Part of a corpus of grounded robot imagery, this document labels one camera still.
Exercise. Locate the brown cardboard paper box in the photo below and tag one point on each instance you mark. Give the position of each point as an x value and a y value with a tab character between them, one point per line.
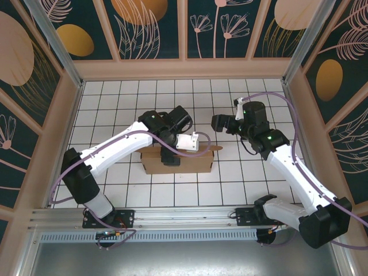
195	164

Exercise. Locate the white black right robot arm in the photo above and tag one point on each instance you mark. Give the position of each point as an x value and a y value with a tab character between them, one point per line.
296	175

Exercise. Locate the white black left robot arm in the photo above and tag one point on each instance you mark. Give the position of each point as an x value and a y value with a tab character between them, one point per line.
120	146

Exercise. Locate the yellow power connector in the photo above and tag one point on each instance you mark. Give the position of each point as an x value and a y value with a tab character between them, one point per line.
276	229
118	234

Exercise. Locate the grey metal sheet panel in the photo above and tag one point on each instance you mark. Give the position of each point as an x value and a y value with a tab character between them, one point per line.
184	258

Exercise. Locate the aluminium table side rail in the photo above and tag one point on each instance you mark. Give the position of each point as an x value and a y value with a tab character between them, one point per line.
288	95
75	103

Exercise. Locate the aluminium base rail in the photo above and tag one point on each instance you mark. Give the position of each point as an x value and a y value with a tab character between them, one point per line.
184	214

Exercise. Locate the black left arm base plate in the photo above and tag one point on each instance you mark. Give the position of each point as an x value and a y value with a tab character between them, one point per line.
123	217

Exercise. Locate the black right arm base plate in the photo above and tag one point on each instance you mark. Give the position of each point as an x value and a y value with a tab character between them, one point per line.
244	215

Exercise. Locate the aluminium frame post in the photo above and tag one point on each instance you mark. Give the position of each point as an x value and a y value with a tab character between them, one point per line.
305	43
56	46

